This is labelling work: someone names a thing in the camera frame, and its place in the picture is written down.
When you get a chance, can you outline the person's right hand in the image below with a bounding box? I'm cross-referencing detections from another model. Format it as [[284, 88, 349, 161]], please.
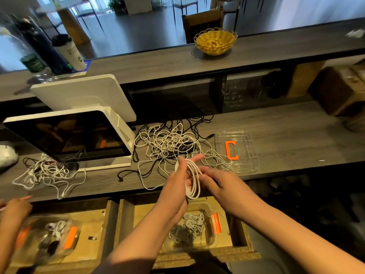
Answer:
[[197, 166, 267, 224]]

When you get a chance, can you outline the person's left hand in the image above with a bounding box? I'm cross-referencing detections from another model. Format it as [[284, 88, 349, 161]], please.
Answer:
[[154, 154, 205, 226]]

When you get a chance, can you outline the clear container drawer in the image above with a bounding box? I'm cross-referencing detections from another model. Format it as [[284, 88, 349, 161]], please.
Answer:
[[160, 201, 224, 252], [10, 214, 83, 266]]

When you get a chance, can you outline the person's left forearm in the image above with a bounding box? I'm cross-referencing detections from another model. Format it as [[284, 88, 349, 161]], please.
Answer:
[[107, 214, 184, 274]]

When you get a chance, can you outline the another person's forearm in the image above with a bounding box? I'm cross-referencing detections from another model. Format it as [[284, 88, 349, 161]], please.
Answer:
[[0, 225, 21, 273]]

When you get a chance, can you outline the person's right forearm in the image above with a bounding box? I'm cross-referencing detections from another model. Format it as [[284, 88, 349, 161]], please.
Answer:
[[245, 202, 365, 274]]

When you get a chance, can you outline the brown cardboard box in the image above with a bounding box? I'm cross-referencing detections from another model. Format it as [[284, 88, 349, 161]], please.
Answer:
[[316, 65, 365, 116]]

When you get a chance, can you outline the wooden drawer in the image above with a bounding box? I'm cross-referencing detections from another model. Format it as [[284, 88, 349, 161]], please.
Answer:
[[114, 194, 255, 269], [5, 199, 119, 274]]

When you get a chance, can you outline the white touchscreen monitor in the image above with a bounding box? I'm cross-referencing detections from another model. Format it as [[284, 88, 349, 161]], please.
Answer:
[[3, 107, 137, 172]]

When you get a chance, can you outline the grey wooden bar counter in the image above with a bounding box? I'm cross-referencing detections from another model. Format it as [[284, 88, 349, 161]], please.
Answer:
[[0, 19, 365, 103]]

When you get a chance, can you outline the white customer display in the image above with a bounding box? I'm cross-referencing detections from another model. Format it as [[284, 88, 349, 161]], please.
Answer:
[[30, 74, 138, 123]]

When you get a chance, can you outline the flat cardboard sheet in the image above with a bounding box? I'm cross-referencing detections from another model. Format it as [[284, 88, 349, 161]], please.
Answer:
[[288, 61, 326, 98]]

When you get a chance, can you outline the yellow woven basket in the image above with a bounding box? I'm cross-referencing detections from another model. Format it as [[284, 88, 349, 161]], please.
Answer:
[[193, 27, 239, 56]]

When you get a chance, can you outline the brown wooden chair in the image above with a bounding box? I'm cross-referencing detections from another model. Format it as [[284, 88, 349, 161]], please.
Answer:
[[182, 7, 225, 45]]

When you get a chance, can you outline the white headset device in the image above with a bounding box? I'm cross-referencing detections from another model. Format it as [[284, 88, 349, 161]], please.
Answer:
[[0, 141, 19, 169]]

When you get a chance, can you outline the white paper coffee cup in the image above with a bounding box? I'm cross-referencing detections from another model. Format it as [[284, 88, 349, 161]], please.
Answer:
[[51, 34, 88, 72]]

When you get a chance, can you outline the black metal chair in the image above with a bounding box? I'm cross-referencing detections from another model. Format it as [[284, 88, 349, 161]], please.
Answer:
[[217, 0, 241, 30], [171, 0, 200, 24]]

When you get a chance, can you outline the clear plastic water bottle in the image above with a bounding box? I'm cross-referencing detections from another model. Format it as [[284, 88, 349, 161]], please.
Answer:
[[0, 25, 53, 83]]

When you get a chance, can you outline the black thermos bottle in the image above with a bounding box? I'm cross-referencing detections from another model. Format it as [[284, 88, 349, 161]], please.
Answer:
[[14, 17, 73, 76]]

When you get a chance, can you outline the green potted plant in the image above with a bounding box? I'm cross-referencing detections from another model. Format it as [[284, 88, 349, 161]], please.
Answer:
[[108, 0, 128, 14]]

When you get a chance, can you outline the round wooden table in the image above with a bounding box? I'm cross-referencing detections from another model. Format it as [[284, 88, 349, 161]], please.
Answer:
[[37, 0, 92, 46]]

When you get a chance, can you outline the clear lid orange handle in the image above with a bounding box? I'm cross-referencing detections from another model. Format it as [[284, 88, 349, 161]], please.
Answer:
[[215, 130, 260, 174]]

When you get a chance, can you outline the bundle of black cables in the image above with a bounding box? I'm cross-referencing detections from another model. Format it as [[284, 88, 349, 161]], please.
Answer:
[[171, 114, 215, 142]]

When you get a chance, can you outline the black coiled cable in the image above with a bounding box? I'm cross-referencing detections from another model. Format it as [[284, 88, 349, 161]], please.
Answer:
[[41, 239, 61, 256]]

